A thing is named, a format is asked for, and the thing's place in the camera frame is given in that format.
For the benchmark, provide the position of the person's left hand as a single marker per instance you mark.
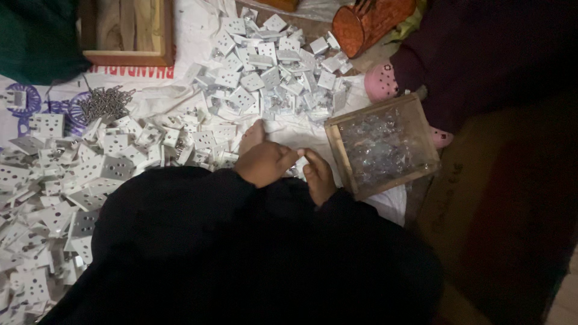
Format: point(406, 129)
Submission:
point(261, 163)

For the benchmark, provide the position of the person's right hand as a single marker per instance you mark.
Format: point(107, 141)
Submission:
point(323, 180)

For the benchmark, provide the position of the person's left fingers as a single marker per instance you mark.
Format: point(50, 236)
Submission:
point(287, 155)

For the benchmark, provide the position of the person's right fingers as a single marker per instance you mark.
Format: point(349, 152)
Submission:
point(312, 163)

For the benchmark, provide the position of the small metal socket part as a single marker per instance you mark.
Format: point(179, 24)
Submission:
point(294, 171)

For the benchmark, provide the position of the person's bare foot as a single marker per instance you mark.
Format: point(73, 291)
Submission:
point(252, 135)

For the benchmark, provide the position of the wooden box of clear parts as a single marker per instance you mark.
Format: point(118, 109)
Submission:
point(381, 145)

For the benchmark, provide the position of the small heap of white socket plates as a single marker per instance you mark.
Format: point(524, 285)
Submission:
point(271, 72)

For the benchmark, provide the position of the person's black clothing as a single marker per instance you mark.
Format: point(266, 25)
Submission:
point(235, 252)

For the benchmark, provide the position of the white printed sack sheet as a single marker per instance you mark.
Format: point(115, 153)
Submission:
point(180, 97)

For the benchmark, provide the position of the clear plastic bag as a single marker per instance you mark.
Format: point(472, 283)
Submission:
point(311, 9)

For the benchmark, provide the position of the orange woven basket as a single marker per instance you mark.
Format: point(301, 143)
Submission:
point(368, 23)

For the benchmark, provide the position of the brown cardboard carton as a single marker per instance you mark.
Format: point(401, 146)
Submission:
point(492, 216)

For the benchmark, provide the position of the pile of metal screws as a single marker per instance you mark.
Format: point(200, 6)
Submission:
point(106, 103)

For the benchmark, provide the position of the large heap of white socket plates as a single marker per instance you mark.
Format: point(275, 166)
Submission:
point(81, 176)

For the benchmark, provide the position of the dark green cloth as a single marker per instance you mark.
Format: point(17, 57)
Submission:
point(38, 40)

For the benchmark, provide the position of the single white socket plate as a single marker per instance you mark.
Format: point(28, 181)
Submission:
point(16, 98)

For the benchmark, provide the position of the wooden frame tray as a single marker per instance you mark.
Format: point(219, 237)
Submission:
point(128, 34)

